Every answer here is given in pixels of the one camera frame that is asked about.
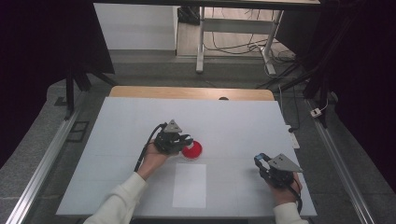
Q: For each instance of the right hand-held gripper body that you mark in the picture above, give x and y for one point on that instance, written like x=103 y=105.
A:
x=281 y=166

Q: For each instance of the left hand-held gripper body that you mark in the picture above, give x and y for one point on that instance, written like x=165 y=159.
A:
x=169 y=141

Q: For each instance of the round red ink pad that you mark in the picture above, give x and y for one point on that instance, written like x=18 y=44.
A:
x=195 y=152

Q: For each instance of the white paper sheet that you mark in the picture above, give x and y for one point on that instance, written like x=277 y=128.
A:
x=189 y=186

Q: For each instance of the person's left hand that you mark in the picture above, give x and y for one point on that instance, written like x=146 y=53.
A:
x=152 y=161

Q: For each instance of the person's right hand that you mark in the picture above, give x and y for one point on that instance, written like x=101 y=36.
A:
x=281 y=196

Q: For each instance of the large white table mat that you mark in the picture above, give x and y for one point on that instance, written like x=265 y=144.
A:
x=233 y=124

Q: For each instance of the small white socket box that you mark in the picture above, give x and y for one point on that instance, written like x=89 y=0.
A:
x=316 y=112

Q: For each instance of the black tripod stand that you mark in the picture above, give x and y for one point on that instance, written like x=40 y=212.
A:
x=70 y=93
x=323 y=93

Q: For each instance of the white partition panel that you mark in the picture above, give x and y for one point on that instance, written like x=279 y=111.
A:
x=137 y=26

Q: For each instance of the dark box under desk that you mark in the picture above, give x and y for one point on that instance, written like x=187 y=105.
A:
x=188 y=15

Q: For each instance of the black curtain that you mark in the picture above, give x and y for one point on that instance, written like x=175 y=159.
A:
x=31 y=46
x=367 y=62

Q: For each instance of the aluminium floor rail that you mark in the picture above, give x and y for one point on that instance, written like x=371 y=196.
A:
x=40 y=171
x=342 y=174

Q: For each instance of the black floor hatch frame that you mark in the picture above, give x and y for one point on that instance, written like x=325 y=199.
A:
x=77 y=131

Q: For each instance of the white desk frame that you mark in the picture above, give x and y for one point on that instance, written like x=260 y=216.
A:
x=236 y=26

